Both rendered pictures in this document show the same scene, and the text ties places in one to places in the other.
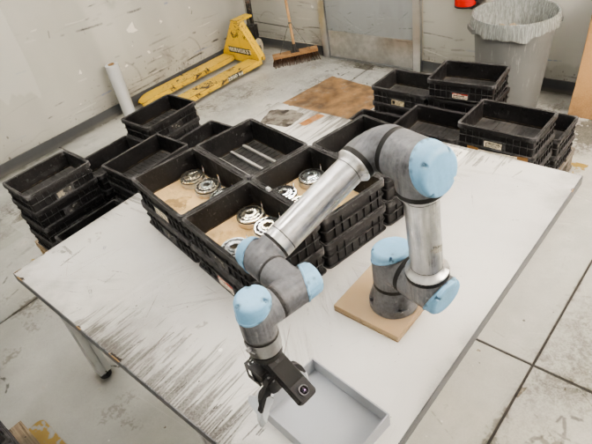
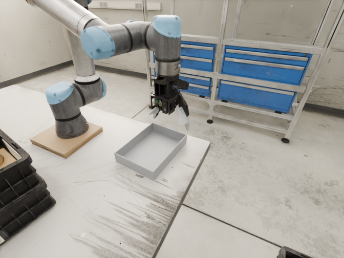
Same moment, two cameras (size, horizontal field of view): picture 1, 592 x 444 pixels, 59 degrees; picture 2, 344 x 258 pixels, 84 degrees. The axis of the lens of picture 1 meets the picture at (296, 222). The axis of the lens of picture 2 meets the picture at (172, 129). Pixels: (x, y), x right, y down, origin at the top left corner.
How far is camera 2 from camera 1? 131 cm
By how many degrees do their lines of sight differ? 83
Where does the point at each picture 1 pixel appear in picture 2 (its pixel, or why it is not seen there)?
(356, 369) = (119, 143)
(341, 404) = (143, 146)
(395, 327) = (94, 127)
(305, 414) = (150, 159)
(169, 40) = not seen: outside the picture
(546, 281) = not seen: hidden behind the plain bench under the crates
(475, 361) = not seen: hidden behind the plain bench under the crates
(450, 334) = (102, 115)
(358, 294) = (60, 143)
